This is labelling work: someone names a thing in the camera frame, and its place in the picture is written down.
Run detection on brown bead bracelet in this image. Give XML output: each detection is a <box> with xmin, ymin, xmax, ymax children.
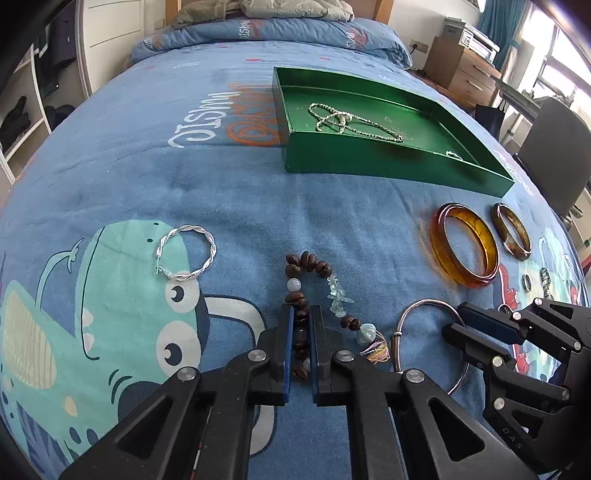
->
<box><xmin>284</xmin><ymin>251</ymin><xmax>392</xmax><ymax>381</ymax></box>

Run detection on amber bangle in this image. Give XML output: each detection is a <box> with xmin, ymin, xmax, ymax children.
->
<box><xmin>430</xmin><ymin>202</ymin><xmax>500</xmax><ymax>289</ymax></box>

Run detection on silver bead necklace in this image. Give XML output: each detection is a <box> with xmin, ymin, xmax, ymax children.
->
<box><xmin>308</xmin><ymin>102</ymin><xmax>406</xmax><ymax>144</ymax></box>

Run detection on twisted silver bangle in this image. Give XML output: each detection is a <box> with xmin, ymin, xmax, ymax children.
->
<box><xmin>154</xmin><ymin>224</ymin><xmax>216</xmax><ymax>281</ymax></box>

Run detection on black bag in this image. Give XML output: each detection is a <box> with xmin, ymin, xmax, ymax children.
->
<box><xmin>44</xmin><ymin>104</ymin><xmax>77</xmax><ymax>132</ymax></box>

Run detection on low wooden bedside table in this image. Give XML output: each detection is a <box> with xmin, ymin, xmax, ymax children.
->
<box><xmin>416</xmin><ymin>69</ymin><xmax>476</xmax><ymax>109</ymax></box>

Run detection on blue dinosaur printed bedsheet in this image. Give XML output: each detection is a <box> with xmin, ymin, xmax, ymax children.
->
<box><xmin>0</xmin><ymin>39</ymin><xmax>591</xmax><ymax>480</ymax></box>

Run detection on wooden drawer cabinet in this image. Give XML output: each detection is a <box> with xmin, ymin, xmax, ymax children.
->
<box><xmin>424</xmin><ymin>36</ymin><xmax>502</xmax><ymax>95</ymax></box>

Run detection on grey chair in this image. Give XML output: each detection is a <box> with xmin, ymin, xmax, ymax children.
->
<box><xmin>515</xmin><ymin>96</ymin><xmax>585</xmax><ymax>217</ymax></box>

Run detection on dark hanging clothes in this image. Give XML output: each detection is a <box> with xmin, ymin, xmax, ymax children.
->
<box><xmin>34</xmin><ymin>2</ymin><xmax>77</xmax><ymax>88</ymax></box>

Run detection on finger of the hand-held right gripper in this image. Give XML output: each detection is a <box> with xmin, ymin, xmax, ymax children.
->
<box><xmin>458</xmin><ymin>298</ymin><xmax>591</xmax><ymax>354</ymax></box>
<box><xmin>442</xmin><ymin>322</ymin><xmax>572</xmax><ymax>418</ymax></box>

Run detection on folded blue quilt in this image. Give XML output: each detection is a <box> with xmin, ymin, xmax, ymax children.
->
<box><xmin>129</xmin><ymin>16</ymin><xmax>413</xmax><ymax>70</ymax></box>

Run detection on wooden headboard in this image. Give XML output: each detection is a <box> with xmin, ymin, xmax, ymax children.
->
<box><xmin>178</xmin><ymin>0</ymin><xmax>395</xmax><ymax>24</ymax></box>

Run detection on olive jacket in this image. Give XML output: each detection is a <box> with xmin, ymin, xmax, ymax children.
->
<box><xmin>172</xmin><ymin>0</ymin><xmax>245</xmax><ymax>28</ymax></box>

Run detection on thin silver bangle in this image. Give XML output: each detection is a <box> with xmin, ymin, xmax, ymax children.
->
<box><xmin>392</xmin><ymin>298</ymin><xmax>472</xmax><ymax>395</ymax></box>

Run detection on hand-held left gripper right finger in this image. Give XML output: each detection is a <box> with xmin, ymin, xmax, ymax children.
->
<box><xmin>310</xmin><ymin>305</ymin><xmax>539</xmax><ymax>480</ymax></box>

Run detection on blue curtain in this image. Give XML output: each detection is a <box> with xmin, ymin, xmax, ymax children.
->
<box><xmin>478</xmin><ymin>0</ymin><xmax>532</xmax><ymax>65</ymax></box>

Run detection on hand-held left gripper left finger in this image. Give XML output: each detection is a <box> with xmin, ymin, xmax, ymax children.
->
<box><xmin>60</xmin><ymin>305</ymin><xmax>296</xmax><ymax>480</ymax></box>

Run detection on green tray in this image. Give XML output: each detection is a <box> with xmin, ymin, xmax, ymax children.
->
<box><xmin>271</xmin><ymin>67</ymin><xmax>515</xmax><ymax>197</ymax></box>

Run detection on white wardrobe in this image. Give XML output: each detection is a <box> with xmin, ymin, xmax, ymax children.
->
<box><xmin>0</xmin><ymin>0</ymin><xmax>183</xmax><ymax>185</ymax></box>

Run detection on dark brown bangle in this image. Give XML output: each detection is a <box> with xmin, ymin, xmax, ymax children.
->
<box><xmin>492</xmin><ymin>202</ymin><xmax>533</xmax><ymax>261</ymax></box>

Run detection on dark folded clothes pile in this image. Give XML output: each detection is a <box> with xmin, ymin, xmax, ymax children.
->
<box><xmin>0</xmin><ymin>95</ymin><xmax>33</xmax><ymax>148</ymax></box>

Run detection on grey down jacket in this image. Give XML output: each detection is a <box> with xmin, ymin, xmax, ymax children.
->
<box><xmin>240</xmin><ymin>0</ymin><xmax>354</xmax><ymax>23</ymax></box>

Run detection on dark bag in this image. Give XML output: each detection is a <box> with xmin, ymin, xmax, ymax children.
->
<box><xmin>473</xmin><ymin>104</ymin><xmax>504</xmax><ymax>139</ymax></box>

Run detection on white printer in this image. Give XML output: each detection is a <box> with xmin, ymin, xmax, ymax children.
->
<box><xmin>441</xmin><ymin>16</ymin><xmax>500</xmax><ymax>58</ymax></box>

